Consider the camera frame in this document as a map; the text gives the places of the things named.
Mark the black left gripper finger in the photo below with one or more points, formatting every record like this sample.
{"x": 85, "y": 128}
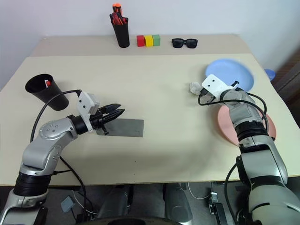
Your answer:
{"x": 115, "y": 114}
{"x": 112, "y": 108}

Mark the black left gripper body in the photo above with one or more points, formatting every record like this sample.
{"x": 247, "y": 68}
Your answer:
{"x": 98, "y": 120}

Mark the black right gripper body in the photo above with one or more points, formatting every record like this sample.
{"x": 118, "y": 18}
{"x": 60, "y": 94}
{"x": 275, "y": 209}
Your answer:
{"x": 207, "y": 97}

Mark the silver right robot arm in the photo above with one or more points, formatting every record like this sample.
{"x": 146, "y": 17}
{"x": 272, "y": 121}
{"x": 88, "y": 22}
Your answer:
{"x": 262, "y": 159}

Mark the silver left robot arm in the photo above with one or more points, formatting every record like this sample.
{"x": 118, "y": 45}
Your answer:
{"x": 47, "y": 131}

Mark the black plastic cup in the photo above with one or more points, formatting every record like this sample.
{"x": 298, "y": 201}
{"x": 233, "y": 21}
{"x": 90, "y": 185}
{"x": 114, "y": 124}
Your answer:
{"x": 50, "y": 93}

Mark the crumpled white paper wad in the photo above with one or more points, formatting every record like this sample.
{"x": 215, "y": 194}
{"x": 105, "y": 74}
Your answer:
{"x": 194, "y": 87}

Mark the grey rectangular cloth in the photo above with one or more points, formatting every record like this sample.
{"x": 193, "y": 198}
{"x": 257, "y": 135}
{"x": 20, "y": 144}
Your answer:
{"x": 129, "y": 127}

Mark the pink plate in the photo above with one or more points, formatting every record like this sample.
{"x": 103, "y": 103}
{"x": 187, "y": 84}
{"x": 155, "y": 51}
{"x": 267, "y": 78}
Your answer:
{"x": 223, "y": 126}

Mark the light blue plate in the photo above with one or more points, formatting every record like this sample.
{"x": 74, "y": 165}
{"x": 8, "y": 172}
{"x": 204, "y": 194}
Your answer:
{"x": 234, "y": 70}

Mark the black sunglasses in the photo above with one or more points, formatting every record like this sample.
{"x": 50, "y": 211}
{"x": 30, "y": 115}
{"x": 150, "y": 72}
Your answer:
{"x": 184, "y": 43}

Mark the blue round container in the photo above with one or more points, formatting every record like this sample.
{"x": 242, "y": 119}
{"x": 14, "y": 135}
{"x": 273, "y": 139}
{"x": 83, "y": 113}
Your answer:
{"x": 270, "y": 74}

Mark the red wooden block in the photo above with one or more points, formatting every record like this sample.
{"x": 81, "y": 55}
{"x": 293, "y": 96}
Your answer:
{"x": 140, "y": 40}

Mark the tall black tool holder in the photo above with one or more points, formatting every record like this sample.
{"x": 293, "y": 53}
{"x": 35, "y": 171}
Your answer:
{"x": 122, "y": 35}

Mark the yellow wooden block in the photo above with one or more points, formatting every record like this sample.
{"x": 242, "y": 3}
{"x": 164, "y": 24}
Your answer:
{"x": 148, "y": 40}

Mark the green wooden block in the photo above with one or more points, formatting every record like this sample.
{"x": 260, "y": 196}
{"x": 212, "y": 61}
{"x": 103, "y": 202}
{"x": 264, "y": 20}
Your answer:
{"x": 156, "y": 39}

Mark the grey rounded leg housing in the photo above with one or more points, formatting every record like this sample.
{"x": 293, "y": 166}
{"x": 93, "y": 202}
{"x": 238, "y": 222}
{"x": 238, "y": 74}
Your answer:
{"x": 177, "y": 201}
{"x": 116, "y": 201}

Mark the brown wooden furniture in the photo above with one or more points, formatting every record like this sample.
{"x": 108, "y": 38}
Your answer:
{"x": 289, "y": 79}

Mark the red black screwdriver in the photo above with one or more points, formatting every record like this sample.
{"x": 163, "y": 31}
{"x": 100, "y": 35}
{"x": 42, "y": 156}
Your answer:
{"x": 123, "y": 21}
{"x": 113, "y": 19}

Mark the small grey box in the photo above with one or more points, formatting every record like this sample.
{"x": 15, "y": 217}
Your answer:
{"x": 68, "y": 204}

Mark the dark rounded shape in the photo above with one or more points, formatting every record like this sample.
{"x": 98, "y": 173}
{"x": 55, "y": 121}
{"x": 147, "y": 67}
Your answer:
{"x": 131, "y": 221}

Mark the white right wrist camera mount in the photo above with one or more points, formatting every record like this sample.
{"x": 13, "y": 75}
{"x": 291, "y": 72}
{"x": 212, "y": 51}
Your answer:
{"x": 213, "y": 84}

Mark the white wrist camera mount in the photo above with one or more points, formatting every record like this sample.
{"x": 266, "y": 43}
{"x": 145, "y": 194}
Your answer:
{"x": 213, "y": 84}
{"x": 84, "y": 103}

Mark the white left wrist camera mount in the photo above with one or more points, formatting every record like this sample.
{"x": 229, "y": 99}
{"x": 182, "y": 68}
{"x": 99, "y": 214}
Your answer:
{"x": 84, "y": 103}

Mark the black metal bracket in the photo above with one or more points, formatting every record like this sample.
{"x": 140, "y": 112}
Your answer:
{"x": 216, "y": 207}

